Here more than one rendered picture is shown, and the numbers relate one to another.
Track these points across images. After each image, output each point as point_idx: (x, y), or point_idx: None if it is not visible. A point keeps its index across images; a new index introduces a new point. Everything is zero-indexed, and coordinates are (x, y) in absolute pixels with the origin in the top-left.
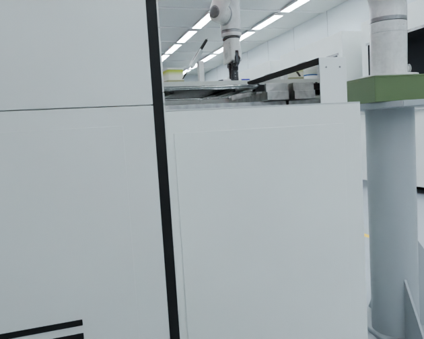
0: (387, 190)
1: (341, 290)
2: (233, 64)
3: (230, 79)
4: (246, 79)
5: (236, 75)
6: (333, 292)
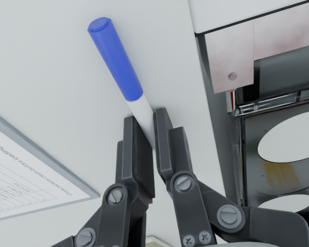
0: None
1: None
2: (217, 243)
3: (152, 154)
4: (120, 56)
5: (185, 142)
6: None
